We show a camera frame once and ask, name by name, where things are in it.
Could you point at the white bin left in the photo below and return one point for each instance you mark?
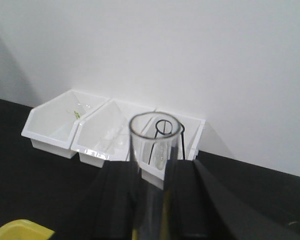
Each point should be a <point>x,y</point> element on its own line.
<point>51,129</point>

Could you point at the glass funnel in bin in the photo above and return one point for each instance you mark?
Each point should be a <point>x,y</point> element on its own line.
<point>78,110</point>

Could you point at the small glass beakers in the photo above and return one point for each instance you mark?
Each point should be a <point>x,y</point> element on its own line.
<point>113,141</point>

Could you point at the white bin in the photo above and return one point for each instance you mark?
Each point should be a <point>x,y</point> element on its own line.
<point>113,115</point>
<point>190,140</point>
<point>51,129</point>

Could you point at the white bin right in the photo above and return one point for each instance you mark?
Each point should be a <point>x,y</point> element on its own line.
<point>190,140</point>

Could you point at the clear glass cylinder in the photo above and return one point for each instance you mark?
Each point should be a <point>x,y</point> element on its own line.
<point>151,215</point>

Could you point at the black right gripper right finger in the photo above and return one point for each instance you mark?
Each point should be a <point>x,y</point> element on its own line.
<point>225,199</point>

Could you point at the white bin middle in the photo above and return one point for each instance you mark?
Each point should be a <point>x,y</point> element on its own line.
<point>113,115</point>

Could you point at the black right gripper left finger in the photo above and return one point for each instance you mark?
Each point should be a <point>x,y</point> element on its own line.
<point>106,212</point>

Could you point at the black wire tripod stand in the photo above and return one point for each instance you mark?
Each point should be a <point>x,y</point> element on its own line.
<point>182,140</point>

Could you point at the yellow plastic tray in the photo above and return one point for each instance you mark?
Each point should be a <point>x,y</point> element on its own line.
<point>23,229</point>

